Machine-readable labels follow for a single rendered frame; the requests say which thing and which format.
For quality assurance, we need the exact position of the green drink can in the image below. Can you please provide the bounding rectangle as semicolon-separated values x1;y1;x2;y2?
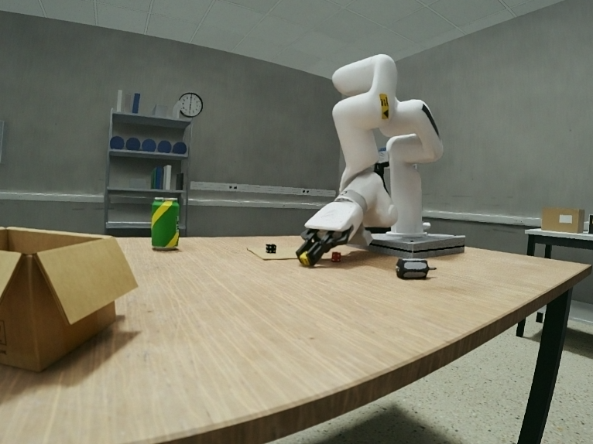
152;198;180;251

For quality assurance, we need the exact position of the brown cardboard box with flaps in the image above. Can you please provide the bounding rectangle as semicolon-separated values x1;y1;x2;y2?
0;227;139;372

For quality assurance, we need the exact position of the yellow die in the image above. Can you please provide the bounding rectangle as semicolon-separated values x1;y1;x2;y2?
300;251;310;265

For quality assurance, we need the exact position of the beige square mat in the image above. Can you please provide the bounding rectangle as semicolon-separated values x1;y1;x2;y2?
247;248;299;261

